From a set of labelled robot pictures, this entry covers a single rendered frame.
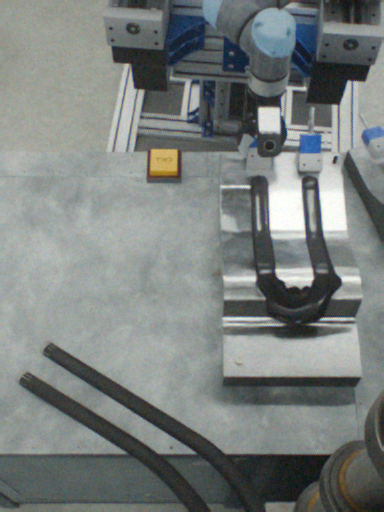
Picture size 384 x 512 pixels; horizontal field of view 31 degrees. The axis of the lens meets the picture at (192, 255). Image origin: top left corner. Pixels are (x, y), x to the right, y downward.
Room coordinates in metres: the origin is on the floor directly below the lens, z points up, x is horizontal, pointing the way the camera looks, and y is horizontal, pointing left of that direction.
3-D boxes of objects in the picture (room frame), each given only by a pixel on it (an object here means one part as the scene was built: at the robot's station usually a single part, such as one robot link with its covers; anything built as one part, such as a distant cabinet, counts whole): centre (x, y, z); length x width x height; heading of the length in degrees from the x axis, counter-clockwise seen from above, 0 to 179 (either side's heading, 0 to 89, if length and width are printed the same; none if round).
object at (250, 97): (0.93, -0.14, 1.04); 0.09 x 0.08 x 0.12; 0
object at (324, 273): (0.68, -0.20, 0.92); 0.35 x 0.16 x 0.09; 0
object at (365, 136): (0.99, -0.41, 0.86); 0.13 x 0.05 x 0.05; 17
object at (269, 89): (0.92, -0.14, 1.12); 0.08 x 0.08 x 0.05
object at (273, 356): (0.67, -0.19, 0.87); 0.50 x 0.26 x 0.14; 0
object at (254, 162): (0.94, -0.14, 0.89); 0.13 x 0.05 x 0.05; 179
